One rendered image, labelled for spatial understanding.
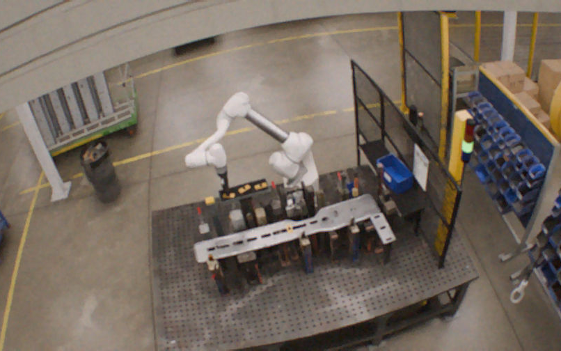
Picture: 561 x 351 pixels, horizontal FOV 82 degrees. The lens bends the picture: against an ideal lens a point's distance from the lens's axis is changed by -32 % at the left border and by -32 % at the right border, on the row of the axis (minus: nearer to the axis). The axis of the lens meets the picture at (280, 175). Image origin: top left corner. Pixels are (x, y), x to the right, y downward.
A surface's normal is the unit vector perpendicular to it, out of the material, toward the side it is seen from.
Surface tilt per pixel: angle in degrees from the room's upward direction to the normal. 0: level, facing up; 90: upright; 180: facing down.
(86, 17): 90
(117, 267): 0
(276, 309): 0
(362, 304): 0
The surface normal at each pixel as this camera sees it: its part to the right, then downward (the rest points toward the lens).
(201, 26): 0.19, 0.63
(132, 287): -0.12, -0.74
